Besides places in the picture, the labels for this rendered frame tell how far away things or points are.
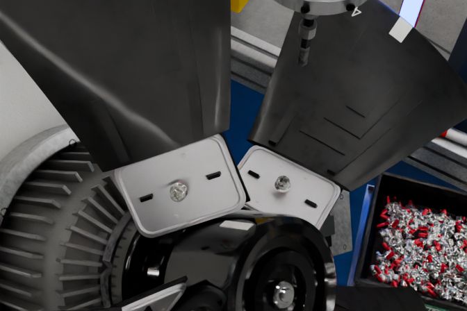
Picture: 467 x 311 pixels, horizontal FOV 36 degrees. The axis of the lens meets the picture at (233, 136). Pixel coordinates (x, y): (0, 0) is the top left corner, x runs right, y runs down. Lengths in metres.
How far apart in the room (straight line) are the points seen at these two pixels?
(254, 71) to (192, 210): 0.61
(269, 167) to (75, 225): 0.17
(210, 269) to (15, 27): 0.22
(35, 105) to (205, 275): 0.29
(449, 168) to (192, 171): 0.62
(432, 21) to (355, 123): 1.73
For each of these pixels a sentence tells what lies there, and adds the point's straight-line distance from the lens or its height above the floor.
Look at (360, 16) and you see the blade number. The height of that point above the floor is 1.18.
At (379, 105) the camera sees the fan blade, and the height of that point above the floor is 1.17.
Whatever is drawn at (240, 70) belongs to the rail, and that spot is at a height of 0.82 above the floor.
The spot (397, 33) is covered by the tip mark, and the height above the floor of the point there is 1.16.
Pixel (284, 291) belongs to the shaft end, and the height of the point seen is 1.23.
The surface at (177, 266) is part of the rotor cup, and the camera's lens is 0.56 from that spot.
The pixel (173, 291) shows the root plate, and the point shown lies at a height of 1.25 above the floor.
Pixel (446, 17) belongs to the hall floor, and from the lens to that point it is 2.42.
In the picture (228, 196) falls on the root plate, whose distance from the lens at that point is 0.55.
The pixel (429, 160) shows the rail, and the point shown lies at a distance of 1.12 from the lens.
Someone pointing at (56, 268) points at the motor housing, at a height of 1.17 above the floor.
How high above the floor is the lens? 1.75
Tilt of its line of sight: 58 degrees down
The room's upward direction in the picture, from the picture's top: 2 degrees clockwise
